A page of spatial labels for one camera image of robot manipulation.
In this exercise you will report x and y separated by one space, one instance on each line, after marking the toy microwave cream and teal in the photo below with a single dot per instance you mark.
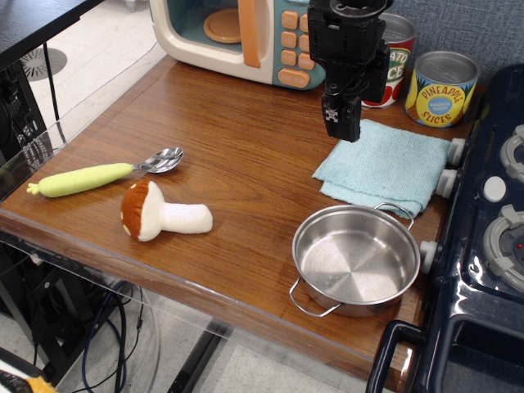
261 41

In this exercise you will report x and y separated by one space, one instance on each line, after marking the dark blue toy stove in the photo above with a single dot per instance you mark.
471 337

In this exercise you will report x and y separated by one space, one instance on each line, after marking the black table leg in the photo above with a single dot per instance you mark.
199 357

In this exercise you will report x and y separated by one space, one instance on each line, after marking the black desk at left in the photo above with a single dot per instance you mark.
25 25

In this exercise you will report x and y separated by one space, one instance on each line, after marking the pineapple slices can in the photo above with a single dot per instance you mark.
441 88

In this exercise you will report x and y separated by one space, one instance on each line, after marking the yellow fuzzy object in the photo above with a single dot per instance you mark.
16 384

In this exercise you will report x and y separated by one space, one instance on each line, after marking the spoon with green handle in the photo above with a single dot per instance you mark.
82 180

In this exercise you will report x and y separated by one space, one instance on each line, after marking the tomato sauce can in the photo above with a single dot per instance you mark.
399 35

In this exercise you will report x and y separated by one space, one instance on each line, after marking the white stove knob top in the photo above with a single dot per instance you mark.
455 151

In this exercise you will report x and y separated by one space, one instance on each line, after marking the white stove knob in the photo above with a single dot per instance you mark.
455 151
427 253
446 183

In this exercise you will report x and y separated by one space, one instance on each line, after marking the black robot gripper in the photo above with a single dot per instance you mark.
346 40

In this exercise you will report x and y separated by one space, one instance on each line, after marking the white stove knob middle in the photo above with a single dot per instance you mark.
446 183

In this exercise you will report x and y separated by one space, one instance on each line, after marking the white stove knob bottom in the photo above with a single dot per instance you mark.
427 253

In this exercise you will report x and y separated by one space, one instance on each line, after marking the light blue cloth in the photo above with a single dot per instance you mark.
388 165

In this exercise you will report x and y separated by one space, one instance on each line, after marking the stainless steel pot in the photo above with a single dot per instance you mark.
355 261

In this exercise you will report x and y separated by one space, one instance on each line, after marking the plush mushroom toy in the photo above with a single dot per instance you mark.
144 214

